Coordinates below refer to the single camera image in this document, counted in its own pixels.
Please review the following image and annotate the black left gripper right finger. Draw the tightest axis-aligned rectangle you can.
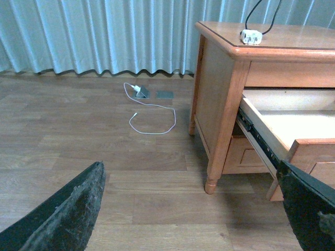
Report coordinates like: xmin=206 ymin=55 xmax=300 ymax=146
xmin=276 ymin=161 xmax=334 ymax=250

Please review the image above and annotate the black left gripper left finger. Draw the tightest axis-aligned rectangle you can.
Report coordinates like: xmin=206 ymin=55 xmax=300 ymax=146
xmin=1 ymin=162 xmax=106 ymax=250

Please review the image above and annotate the wooden drawer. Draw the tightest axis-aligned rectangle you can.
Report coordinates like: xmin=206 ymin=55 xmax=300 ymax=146
xmin=222 ymin=135 xmax=274 ymax=177
xmin=236 ymin=88 xmax=334 ymax=187

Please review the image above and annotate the white charger plug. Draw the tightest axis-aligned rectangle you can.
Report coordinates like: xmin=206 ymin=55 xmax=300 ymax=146
xmin=240 ymin=29 xmax=263 ymax=45

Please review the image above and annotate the black charger cable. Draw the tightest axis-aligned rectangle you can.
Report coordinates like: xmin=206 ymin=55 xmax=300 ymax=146
xmin=244 ymin=0 xmax=283 ymax=36

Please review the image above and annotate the wooden nightstand cabinet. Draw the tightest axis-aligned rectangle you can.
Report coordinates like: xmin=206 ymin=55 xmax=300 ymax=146
xmin=189 ymin=21 xmax=334 ymax=194

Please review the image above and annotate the open metal floor socket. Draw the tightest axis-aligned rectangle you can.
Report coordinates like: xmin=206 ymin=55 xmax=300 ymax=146
xmin=132 ymin=86 xmax=150 ymax=99

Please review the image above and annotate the closed metal floor plate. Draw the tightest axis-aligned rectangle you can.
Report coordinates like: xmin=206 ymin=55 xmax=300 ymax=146
xmin=156 ymin=90 xmax=174 ymax=99

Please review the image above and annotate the light grey pleated curtain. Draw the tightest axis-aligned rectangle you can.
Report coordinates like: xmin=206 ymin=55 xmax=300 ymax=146
xmin=1 ymin=1 xmax=334 ymax=74

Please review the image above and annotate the white cable on floor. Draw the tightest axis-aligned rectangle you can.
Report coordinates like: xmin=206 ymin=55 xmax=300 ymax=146
xmin=123 ymin=82 xmax=176 ymax=135

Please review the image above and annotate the white wall charger on floor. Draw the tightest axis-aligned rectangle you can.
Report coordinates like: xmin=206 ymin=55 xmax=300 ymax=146
xmin=131 ymin=85 xmax=141 ymax=93

